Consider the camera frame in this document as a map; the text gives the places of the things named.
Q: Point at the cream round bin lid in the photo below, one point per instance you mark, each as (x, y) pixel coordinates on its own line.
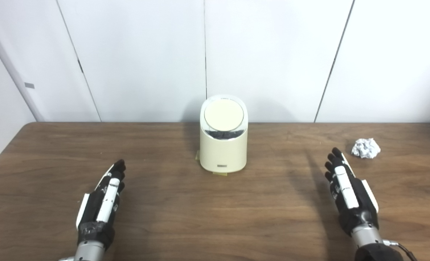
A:
(224, 115)

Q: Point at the cream-colored cylindrical bin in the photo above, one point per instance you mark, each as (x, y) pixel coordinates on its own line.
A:
(224, 154)

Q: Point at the gray wall tape label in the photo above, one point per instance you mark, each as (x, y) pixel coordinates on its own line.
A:
(29, 85)

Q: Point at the white paper ball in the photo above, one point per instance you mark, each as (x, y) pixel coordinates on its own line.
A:
(365, 148)

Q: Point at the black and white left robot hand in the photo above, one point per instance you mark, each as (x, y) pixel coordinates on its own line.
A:
(98, 206)

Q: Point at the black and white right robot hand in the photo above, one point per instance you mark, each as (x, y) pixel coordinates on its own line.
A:
(356, 203)

